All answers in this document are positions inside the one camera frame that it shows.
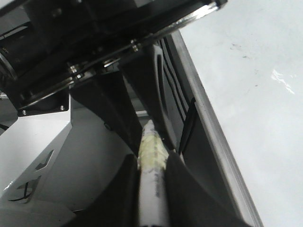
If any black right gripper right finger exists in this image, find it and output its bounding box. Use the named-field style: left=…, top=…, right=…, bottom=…
left=122, top=45, right=247, bottom=227

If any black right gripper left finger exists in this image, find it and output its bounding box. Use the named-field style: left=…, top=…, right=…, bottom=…
left=65, top=71, right=142, bottom=227

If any white black-tipped whiteboard marker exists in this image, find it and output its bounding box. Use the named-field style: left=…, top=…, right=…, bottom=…
left=138, top=120, right=171, bottom=227

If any white whiteboard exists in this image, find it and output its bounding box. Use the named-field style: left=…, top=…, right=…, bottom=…
left=181, top=0, right=303, bottom=227

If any grey aluminium whiteboard tray rail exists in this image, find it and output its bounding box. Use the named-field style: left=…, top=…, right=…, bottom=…
left=165, top=31, right=263, bottom=227

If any white perforated metal bracket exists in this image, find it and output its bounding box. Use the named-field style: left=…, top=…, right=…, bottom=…
left=0, top=94, right=133, bottom=227

